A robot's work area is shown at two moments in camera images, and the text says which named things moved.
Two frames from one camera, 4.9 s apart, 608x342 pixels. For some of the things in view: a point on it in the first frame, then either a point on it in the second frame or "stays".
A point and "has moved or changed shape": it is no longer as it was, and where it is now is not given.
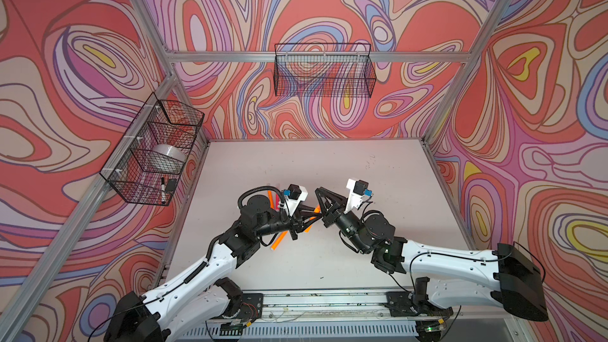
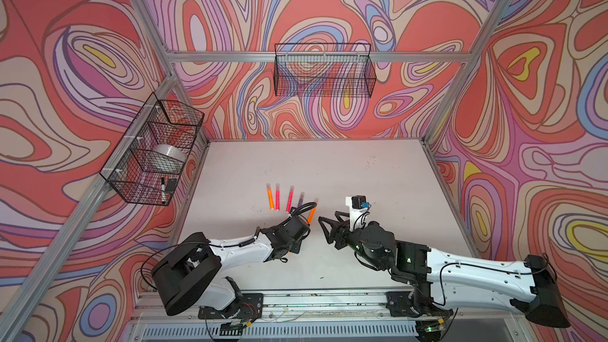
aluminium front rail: x=346 y=305 stays
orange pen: x=317 y=210 has moved or changed shape
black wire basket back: x=324 y=70 stays
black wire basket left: x=145 y=167 stays
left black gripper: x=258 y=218 -> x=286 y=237
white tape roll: x=169 y=152 stays
